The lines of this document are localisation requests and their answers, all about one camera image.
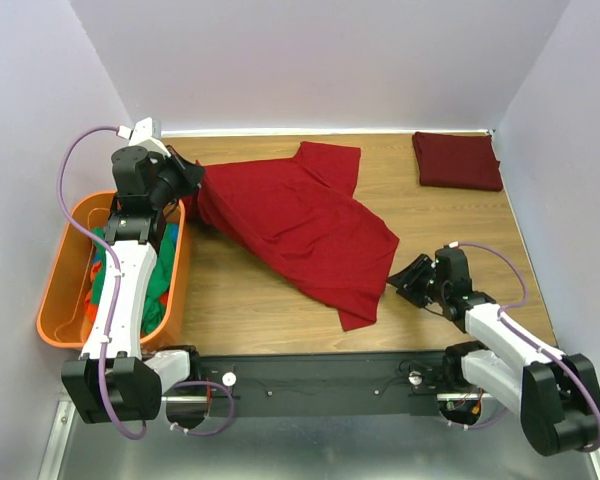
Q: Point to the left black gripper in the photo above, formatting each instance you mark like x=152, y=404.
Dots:
x=191, y=174

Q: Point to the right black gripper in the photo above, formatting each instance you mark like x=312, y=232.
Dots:
x=420, y=265

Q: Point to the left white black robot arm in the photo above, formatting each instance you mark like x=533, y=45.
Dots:
x=111, y=381

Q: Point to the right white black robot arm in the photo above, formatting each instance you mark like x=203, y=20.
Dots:
x=555, y=395

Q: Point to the blue garment in basket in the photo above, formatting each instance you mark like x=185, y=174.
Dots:
x=174, y=232

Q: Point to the folded dark red t shirt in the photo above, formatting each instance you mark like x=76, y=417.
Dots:
x=457, y=161

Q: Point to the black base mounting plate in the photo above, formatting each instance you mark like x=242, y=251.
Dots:
x=335, y=384

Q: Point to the green t shirt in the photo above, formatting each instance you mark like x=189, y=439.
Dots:
x=158, y=287

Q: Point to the orange plastic basket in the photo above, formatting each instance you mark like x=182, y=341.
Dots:
x=61, y=320

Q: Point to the orange t shirt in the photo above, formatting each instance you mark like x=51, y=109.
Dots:
x=90, y=309

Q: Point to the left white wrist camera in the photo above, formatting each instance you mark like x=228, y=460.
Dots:
x=145, y=133

